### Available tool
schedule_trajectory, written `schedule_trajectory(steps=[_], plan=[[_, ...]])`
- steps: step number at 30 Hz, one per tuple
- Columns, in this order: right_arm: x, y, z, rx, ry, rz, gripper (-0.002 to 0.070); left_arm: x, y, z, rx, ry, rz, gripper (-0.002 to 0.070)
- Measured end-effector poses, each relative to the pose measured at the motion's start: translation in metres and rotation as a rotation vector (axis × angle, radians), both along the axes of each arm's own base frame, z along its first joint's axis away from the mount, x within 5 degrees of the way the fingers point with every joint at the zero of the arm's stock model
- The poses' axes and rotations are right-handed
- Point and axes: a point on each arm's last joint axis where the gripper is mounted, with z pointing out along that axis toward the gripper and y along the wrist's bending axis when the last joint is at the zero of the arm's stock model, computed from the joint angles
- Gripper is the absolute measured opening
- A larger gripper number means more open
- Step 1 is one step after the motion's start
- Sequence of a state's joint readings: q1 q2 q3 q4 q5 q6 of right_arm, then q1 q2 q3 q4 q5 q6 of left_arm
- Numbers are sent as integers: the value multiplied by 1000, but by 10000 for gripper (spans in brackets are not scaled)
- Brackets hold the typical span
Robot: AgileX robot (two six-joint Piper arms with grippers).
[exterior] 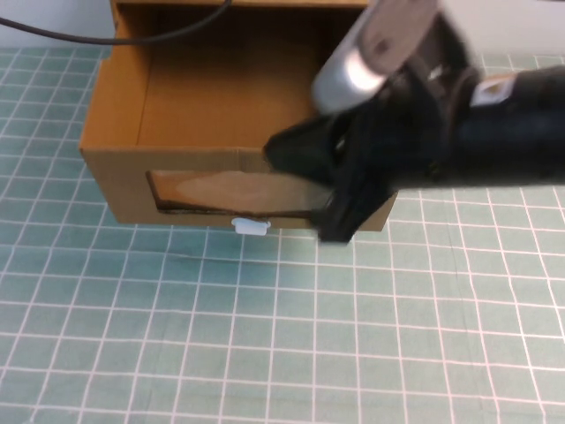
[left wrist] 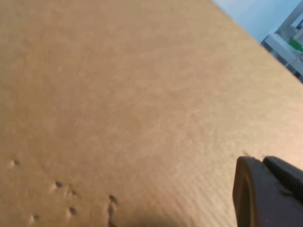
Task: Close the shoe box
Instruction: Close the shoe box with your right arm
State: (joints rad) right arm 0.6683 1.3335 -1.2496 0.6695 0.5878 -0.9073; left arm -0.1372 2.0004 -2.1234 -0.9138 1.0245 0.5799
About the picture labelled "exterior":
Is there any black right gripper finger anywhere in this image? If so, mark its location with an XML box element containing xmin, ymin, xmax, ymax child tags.
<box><xmin>314</xmin><ymin>176</ymin><xmax>398</xmax><ymax>245</ymax></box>
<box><xmin>263</xmin><ymin>115</ymin><xmax>350</xmax><ymax>185</ymax></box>

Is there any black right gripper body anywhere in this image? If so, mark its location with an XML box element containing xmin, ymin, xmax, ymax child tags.
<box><xmin>334</xmin><ymin>56</ymin><xmax>470</xmax><ymax>196</ymax></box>

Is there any cardboard drawer with window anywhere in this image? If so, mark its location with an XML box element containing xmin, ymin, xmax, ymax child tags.
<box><xmin>79</xmin><ymin>0</ymin><xmax>398</xmax><ymax>234</ymax></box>

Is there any green white-grid tablecloth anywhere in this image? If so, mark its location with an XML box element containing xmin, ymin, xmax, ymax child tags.
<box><xmin>0</xmin><ymin>46</ymin><xmax>565</xmax><ymax>424</ymax></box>

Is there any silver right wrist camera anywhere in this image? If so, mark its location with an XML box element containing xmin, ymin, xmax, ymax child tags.
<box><xmin>311</xmin><ymin>0</ymin><xmax>441</xmax><ymax>117</ymax></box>

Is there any white drawer handle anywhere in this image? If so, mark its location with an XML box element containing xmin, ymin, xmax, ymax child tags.
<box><xmin>232</xmin><ymin>216</ymin><xmax>273</xmax><ymax>237</ymax></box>

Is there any black cable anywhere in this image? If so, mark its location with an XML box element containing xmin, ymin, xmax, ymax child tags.
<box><xmin>0</xmin><ymin>0</ymin><xmax>234</xmax><ymax>47</ymax></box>

